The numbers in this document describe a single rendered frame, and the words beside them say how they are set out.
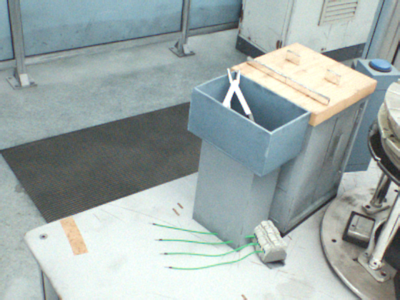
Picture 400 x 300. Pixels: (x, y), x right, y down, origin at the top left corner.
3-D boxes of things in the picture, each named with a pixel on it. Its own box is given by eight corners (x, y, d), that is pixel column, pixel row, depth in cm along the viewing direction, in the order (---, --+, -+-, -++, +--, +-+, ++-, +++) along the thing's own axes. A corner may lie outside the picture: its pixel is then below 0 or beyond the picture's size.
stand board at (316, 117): (313, 127, 89) (317, 114, 87) (228, 79, 97) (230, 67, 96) (373, 92, 102) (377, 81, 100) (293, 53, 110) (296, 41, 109)
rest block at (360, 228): (373, 226, 106) (376, 217, 105) (368, 243, 102) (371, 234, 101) (352, 218, 107) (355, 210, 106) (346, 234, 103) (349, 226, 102)
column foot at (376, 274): (366, 253, 102) (368, 250, 101) (391, 278, 98) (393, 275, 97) (354, 258, 100) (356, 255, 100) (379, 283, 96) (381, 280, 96)
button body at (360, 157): (367, 171, 127) (403, 74, 112) (341, 173, 125) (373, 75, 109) (353, 153, 132) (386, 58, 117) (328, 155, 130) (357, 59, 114)
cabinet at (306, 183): (283, 238, 105) (313, 126, 89) (213, 190, 113) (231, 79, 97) (336, 197, 117) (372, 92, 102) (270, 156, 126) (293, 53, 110)
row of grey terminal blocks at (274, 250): (288, 266, 99) (293, 249, 97) (265, 271, 97) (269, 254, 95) (266, 228, 106) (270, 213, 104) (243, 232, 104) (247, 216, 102)
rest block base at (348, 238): (373, 224, 109) (376, 218, 108) (366, 249, 103) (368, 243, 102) (349, 215, 110) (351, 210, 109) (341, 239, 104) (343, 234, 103)
